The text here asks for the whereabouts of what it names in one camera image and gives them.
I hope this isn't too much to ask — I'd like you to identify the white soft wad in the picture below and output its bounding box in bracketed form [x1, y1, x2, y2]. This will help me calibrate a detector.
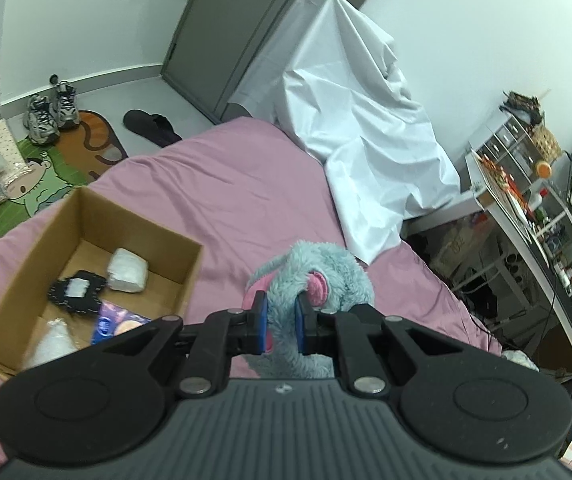
[104, 248, 149, 292]

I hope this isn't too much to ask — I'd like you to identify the small drawer organizer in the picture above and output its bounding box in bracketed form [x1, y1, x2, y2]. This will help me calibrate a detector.
[471, 110, 543, 172]

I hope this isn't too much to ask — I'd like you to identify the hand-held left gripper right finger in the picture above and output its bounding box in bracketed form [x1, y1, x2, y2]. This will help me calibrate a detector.
[294, 294, 482, 396]

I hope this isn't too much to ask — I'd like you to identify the black slipper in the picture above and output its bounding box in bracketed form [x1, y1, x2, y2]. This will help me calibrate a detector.
[148, 114, 184, 148]
[123, 109, 167, 142]

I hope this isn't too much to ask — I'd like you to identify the wicker basket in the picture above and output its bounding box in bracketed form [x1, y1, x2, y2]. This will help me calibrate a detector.
[530, 124, 563, 164]

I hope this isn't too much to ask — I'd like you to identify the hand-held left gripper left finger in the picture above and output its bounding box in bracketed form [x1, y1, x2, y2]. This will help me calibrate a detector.
[100, 290, 269, 396]

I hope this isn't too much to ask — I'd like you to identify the pink bed sheet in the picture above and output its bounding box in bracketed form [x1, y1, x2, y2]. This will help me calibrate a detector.
[0, 116, 504, 480]

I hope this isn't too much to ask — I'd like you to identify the clear plastic bag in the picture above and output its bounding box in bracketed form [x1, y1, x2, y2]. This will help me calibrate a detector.
[23, 317, 79, 371]

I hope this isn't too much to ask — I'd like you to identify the grey pink plush toy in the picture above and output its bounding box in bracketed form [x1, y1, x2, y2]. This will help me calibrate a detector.
[242, 241, 377, 380]

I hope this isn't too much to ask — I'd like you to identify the white sheet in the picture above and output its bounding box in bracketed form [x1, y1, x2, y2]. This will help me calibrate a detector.
[228, 0, 462, 265]

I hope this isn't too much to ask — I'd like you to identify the brown cardboard box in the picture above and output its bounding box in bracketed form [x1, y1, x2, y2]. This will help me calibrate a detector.
[0, 186, 204, 382]

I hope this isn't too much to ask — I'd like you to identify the cartoon floor rug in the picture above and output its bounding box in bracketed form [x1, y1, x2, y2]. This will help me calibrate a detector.
[0, 110, 129, 264]

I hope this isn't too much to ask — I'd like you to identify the light crumpled blanket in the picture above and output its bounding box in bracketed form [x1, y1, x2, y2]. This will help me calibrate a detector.
[501, 350, 540, 372]

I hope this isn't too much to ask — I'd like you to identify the white desk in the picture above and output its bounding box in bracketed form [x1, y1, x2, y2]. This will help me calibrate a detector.
[463, 110, 572, 372]

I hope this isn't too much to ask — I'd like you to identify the grey door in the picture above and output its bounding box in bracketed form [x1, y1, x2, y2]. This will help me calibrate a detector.
[162, 0, 369, 126]

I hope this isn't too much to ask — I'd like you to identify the blue pink tissue pack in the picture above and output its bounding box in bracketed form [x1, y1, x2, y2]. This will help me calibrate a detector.
[90, 300, 153, 346]

